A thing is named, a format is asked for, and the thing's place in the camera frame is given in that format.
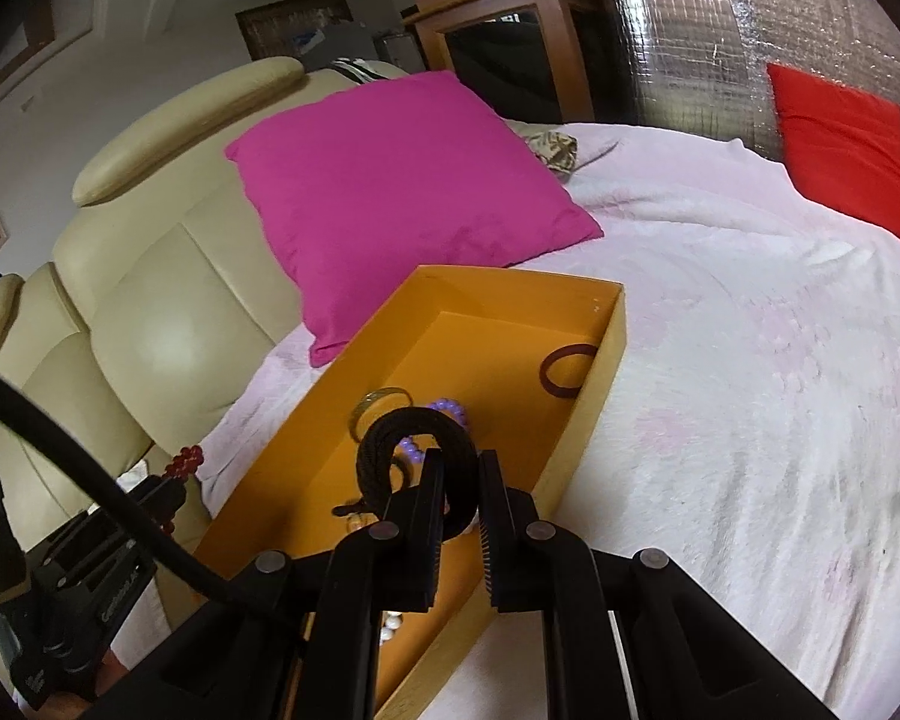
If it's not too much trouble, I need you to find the dark red bangle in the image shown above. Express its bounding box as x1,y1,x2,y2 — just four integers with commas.
538,343,599,397

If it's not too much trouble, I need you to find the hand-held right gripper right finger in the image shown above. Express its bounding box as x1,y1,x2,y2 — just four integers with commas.
478,450,841,720

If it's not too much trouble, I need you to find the orange cardboard box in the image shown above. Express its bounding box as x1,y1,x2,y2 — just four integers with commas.
191,264,627,720

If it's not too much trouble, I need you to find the black cable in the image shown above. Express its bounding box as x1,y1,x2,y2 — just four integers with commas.
0,361,271,608

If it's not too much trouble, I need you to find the purple bead bracelet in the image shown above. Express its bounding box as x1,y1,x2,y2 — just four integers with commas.
397,399,472,466

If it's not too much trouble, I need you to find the red pillow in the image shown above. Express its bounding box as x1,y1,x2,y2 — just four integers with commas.
766,62,900,252

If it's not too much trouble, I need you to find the beige leather sofa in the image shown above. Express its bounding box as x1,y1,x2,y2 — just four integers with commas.
0,55,413,616

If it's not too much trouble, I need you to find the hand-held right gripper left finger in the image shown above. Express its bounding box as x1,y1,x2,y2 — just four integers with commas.
101,450,447,720

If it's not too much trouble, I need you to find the pink pillow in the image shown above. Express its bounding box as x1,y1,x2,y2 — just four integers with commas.
225,69,605,368

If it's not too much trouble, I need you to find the metal bangle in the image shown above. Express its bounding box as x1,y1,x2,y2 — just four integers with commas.
349,388,413,443

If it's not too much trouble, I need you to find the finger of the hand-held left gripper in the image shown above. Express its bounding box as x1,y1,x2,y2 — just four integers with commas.
82,474,190,541

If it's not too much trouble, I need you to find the red bead bracelet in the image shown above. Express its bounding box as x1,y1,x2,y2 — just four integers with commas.
161,446,207,533

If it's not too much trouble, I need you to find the black cord bracelet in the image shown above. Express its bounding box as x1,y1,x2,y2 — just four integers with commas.
334,405,481,541

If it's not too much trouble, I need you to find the wall picture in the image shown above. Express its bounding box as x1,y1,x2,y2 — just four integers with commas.
236,0,353,61

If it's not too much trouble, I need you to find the silver insulation panel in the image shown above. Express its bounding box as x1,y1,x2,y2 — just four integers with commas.
585,0,900,166

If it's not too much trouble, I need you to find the wooden cabinet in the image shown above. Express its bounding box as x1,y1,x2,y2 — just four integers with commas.
394,0,638,125

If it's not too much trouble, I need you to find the pale pink blanket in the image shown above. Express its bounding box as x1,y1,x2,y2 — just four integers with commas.
109,120,900,720

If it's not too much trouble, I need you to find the patterned cloth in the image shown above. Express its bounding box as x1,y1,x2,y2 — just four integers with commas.
523,130,580,182

